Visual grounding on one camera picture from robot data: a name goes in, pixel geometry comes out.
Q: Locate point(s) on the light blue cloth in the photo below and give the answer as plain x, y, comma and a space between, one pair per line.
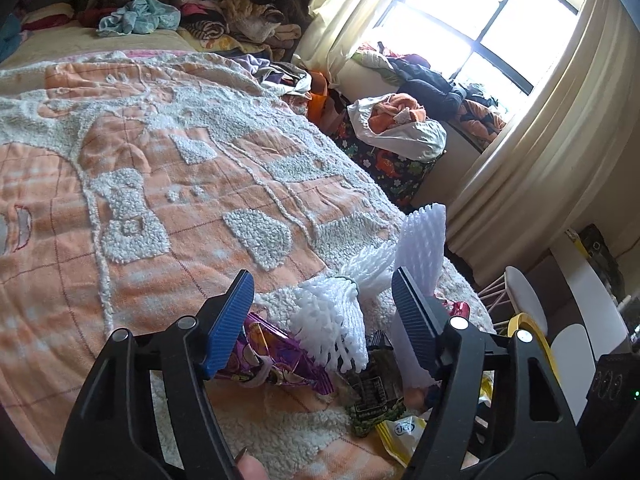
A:
140, 15

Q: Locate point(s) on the pile of mixed clothes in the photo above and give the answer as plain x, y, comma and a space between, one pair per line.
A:
250, 15

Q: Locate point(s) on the white plastic bag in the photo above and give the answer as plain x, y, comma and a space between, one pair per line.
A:
415, 140

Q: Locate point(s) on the person's left hand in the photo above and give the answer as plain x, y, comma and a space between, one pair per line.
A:
251, 471

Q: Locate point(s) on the dark camouflage bag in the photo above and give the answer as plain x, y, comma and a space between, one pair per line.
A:
600, 245

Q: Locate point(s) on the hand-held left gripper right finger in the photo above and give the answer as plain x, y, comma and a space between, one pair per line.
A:
415, 320

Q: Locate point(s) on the orange cloth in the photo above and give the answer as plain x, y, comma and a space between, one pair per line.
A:
317, 102

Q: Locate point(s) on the long cream curtain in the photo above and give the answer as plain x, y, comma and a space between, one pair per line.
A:
550, 160

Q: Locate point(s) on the dinosaur print bag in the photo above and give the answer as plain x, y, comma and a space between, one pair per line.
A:
395, 175

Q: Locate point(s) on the green and black snack wrapper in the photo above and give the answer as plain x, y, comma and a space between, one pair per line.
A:
372, 395

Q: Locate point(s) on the short cream curtain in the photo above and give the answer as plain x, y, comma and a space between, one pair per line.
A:
345, 10

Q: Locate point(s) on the white desk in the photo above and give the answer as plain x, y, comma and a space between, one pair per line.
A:
585, 285

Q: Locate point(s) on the long white foam net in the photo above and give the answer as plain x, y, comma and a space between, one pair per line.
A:
420, 235

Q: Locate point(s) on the pale yellow bed sheet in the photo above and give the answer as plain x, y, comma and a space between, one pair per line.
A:
75, 42

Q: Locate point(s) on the window with dark frame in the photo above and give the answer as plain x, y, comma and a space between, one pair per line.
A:
450, 10

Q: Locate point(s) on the orange and white blanket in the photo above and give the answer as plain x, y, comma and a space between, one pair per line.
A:
150, 210

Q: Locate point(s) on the yellow packet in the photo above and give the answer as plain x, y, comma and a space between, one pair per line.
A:
485, 390

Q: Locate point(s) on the red shiny wrapper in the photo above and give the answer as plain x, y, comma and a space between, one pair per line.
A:
457, 307

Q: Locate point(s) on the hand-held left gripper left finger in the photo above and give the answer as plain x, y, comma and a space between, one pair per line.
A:
227, 325

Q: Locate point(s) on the yellow box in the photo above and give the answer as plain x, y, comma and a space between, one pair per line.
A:
575, 241

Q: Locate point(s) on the yellow and white wrapper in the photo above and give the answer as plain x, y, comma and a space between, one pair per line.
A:
400, 435

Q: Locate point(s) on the pink and white cloth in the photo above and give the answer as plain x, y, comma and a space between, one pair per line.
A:
45, 15

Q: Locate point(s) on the white and purple clothes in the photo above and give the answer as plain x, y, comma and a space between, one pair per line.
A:
280, 72

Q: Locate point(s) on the clothes on window sill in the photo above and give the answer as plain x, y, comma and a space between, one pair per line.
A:
425, 80

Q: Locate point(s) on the purple snack wrapper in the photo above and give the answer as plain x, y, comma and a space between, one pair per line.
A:
285, 360

